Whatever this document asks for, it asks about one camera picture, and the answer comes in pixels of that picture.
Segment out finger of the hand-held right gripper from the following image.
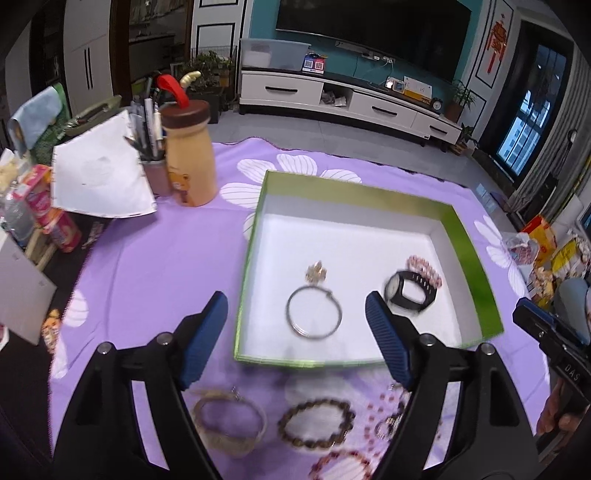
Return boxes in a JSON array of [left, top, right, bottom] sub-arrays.
[[512, 298, 591, 354]]

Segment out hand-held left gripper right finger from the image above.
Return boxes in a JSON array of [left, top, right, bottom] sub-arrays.
[[365, 292, 541, 480]]

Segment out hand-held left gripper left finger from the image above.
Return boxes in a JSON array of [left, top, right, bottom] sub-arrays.
[[52, 291, 230, 480]]

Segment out rhinestone ring bracelet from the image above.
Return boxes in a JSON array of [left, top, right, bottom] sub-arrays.
[[374, 415, 402, 439]]

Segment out cream wristwatch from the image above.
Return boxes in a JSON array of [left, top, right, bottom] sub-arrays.
[[191, 388, 267, 457]]

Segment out green cardboard box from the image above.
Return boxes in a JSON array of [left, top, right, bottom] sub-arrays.
[[233, 170, 505, 368]]

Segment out brown bead bracelet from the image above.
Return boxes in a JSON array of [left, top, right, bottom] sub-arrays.
[[278, 398, 357, 449]]

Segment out red bead bracelet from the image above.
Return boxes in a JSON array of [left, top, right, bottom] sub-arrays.
[[308, 450, 377, 480]]

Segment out person's right hand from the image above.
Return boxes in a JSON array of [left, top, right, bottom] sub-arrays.
[[536, 376, 591, 437]]

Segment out grey cloth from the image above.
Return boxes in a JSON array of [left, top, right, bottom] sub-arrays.
[[554, 277, 591, 347]]

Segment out black wristwatch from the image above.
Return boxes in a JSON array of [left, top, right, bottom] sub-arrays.
[[384, 270, 437, 315]]

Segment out yellow bag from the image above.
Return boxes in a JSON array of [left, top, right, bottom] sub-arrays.
[[551, 240, 580, 278]]

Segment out clear plastic bag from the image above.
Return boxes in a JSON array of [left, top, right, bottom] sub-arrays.
[[501, 231, 541, 266]]

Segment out silver bangle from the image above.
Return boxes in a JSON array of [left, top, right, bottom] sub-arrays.
[[285, 285, 343, 341]]

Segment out purple floral cloth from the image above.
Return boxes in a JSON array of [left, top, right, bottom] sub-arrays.
[[48, 137, 550, 480]]

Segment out orange bag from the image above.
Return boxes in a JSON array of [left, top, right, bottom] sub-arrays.
[[522, 216, 555, 259]]

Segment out small bear print packet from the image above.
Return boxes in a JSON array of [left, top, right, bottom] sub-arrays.
[[41, 309, 63, 354]]

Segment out purple pen holder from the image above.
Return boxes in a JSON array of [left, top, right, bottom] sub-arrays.
[[140, 157, 172, 197]]

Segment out yellow bear bottle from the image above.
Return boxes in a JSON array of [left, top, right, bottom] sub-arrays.
[[156, 71, 219, 208]]

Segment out white board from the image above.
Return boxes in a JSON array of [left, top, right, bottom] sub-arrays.
[[0, 228, 57, 346]]

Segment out grey curtain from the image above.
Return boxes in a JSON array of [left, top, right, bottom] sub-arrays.
[[508, 46, 591, 213]]

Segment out white paper sheet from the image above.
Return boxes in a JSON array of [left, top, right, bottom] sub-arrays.
[[51, 108, 158, 219]]

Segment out small potted floor plant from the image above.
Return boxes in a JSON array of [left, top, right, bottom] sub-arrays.
[[459, 124, 481, 158]]

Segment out dark window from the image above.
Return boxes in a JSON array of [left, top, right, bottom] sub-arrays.
[[496, 44, 568, 178]]

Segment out red snack packets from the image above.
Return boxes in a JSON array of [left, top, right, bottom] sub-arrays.
[[21, 166, 81, 252]]

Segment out bunch of pens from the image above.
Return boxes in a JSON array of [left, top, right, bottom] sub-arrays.
[[124, 76, 167, 162]]

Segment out clear water bottle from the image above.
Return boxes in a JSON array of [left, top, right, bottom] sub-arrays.
[[0, 185, 33, 247]]

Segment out potted plant on cabinet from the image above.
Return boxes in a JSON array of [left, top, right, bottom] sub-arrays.
[[450, 80, 476, 123]]

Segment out white yellow box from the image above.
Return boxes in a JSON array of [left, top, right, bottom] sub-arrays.
[[404, 76, 433, 100]]

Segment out white television cabinet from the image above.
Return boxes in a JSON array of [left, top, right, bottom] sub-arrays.
[[238, 69, 462, 148]]

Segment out potted plants in planter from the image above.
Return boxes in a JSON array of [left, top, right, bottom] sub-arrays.
[[191, 51, 236, 112]]

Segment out light blue cloth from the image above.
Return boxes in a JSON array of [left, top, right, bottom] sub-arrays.
[[9, 88, 63, 151]]

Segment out blue red sign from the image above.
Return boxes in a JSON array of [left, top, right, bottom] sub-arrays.
[[302, 53, 328, 75]]

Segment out clear plastic storage box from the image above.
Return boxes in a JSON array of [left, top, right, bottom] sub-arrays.
[[240, 38, 311, 73]]

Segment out white wardrobe door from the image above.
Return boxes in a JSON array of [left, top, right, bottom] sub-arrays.
[[62, 0, 116, 116]]

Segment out pink crystal chain bracelet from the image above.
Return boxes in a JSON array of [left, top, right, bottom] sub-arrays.
[[362, 383, 411, 444]]

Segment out pink bead bracelet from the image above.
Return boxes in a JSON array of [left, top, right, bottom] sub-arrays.
[[406, 255, 443, 289]]

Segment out red wall ornament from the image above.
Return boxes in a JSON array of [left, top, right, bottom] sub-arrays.
[[485, 11, 509, 75]]

